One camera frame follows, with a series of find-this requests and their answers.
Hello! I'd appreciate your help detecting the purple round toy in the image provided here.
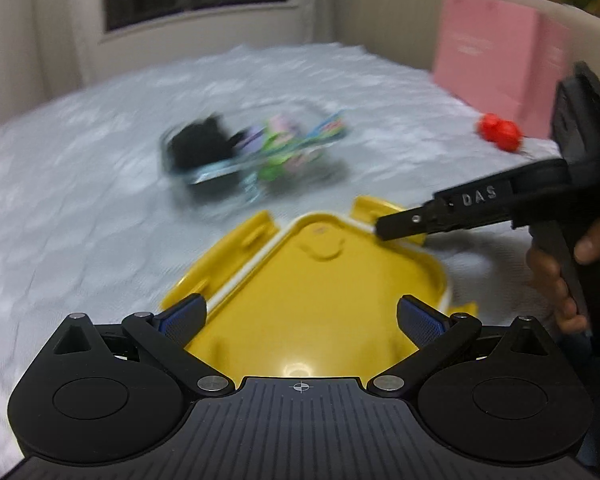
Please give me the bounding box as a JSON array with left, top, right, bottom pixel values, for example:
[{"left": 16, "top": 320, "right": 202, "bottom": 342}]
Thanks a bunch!
[{"left": 235, "top": 126, "right": 266, "bottom": 155}]

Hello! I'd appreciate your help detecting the black plush toy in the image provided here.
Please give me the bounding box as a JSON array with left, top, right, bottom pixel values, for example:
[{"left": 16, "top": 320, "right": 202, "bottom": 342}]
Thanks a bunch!
[{"left": 169, "top": 115, "right": 246, "bottom": 170}]

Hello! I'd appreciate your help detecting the beige bed headboard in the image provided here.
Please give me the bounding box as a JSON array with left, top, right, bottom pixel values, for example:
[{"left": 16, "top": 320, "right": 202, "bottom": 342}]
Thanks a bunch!
[{"left": 337, "top": 0, "right": 600, "bottom": 78}]

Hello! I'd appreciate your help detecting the clear glass container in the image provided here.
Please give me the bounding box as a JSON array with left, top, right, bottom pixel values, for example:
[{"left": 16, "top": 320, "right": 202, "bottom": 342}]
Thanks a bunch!
[{"left": 159, "top": 99, "right": 350, "bottom": 211}]

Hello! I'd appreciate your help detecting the red round toy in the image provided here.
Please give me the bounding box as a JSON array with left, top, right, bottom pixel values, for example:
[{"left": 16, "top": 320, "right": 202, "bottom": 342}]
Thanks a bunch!
[{"left": 477, "top": 113, "right": 522, "bottom": 153}]

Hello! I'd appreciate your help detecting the white quilted mattress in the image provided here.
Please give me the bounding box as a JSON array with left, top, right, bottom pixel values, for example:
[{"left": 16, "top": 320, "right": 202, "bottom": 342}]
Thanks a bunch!
[{"left": 0, "top": 44, "right": 557, "bottom": 477}]

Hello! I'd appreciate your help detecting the yellow plastic container lid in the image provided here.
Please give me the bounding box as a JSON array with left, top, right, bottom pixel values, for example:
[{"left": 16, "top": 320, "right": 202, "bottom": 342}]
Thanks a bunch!
[{"left": 161, "top": 196, "right": 456, "bottom": 384}]

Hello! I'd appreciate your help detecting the pink paper bag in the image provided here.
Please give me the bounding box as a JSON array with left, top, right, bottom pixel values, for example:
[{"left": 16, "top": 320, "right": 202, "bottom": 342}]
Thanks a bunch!
[{"left": 432, "top": 0, "right": 571, "bottom": 139}]

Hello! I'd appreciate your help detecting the green plastic grass toy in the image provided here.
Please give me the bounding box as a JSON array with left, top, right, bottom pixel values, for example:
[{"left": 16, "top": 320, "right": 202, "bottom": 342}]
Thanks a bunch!
[{"left": 254, "top": 131, "right": 326, "bottom": 187}]

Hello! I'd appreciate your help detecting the person right hand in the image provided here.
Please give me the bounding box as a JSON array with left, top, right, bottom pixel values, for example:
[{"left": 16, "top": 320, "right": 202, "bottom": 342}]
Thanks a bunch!
[{"left": 526, "top": 220, "right": 600, "bottom": 334}]

